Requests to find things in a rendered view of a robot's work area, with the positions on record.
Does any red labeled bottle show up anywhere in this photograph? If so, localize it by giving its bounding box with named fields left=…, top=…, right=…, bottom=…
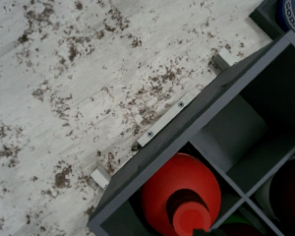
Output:
left=140, top=149, right=221, bottom=236

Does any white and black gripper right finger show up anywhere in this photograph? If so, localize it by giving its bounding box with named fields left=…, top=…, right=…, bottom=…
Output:
left=208, top=228, right=227, bottom=236

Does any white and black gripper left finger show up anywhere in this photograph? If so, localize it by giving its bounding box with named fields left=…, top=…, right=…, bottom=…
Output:
left=192, top=228, right=210, bottom=236

